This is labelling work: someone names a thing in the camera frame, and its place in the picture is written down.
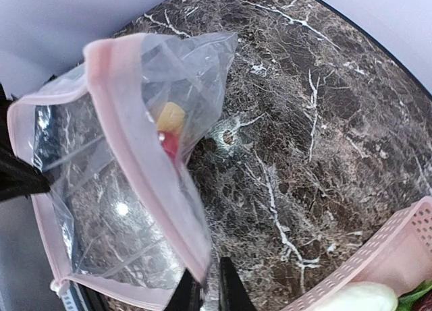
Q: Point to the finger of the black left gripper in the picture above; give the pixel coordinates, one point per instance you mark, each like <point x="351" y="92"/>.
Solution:
<point x="18" y="178"/>

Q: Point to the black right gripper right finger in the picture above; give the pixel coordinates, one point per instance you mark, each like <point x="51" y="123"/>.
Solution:
<point x="232" y="294"/>

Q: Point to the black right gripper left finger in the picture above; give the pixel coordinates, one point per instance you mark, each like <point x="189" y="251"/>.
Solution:
<point x="186" y="296"/>

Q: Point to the clear zip top bag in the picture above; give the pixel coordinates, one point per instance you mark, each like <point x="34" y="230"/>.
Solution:
<point x="122" y="218"/>

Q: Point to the red round fruit toy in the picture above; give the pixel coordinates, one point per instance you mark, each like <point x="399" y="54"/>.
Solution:
<point x="170" y="143"/>

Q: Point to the yellow peach toy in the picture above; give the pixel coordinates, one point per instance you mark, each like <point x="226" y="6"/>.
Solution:
<point x="171" y="119"/>

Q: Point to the smooth white radish toy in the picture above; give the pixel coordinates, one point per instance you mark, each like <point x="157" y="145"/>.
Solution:
<point x="362" y="296"/>

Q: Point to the pink plastic basket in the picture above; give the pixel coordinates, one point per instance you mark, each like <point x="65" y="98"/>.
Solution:
<point x="397" y="255"/>

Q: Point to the white slotted cable duct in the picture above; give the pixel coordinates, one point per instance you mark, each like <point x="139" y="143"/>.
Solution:
<point x="69" y="302"/>

